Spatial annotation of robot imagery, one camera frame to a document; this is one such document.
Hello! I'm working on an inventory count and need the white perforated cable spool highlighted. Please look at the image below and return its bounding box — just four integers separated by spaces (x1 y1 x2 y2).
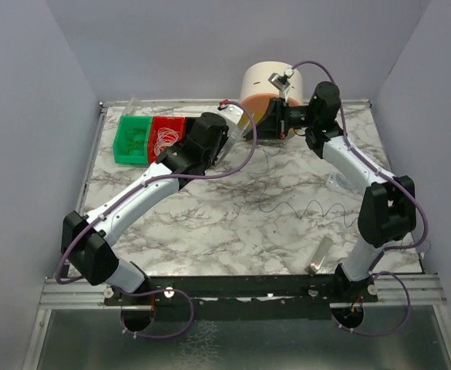
217 130 246 163

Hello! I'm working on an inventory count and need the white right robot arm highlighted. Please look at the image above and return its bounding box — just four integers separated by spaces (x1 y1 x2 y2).
257 74 416 291

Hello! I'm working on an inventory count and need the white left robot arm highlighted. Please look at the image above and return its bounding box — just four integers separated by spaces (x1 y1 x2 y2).
61 112 229 293

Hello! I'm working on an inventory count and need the round three-drawer cabinet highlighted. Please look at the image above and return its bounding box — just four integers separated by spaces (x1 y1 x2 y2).
239 60 305 140

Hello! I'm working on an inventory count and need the red plastic bin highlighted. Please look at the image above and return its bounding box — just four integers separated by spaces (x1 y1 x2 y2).
146 116 185 163

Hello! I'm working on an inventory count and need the clear plastic bag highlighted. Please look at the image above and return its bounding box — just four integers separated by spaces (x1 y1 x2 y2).
326 173 358 193

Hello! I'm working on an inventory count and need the green plastic bin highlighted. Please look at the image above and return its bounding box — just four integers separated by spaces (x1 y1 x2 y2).
113 116 152 166

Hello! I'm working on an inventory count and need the grey tool with red label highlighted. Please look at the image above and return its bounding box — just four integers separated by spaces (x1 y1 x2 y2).
305 236 333 276

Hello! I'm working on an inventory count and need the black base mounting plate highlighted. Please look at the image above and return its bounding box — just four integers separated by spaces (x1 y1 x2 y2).
104 272 378 321

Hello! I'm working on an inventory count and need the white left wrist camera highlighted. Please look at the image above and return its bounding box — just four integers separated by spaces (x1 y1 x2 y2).
217 101 251 135

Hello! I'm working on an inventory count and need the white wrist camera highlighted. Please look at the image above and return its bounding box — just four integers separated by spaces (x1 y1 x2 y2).
268 66 294 105
217 101 251 135

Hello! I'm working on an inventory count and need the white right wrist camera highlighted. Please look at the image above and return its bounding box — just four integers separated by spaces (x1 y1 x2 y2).
268 66 294 105

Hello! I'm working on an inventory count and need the white wire coil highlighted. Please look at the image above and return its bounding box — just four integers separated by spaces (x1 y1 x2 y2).
153 126 182 155

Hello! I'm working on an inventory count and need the green wire coil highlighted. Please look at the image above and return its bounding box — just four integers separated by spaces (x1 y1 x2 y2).
119 125 150 153

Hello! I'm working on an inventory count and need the aluminium frame rail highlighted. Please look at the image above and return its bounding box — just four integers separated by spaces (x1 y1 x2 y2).
39 101 112 311

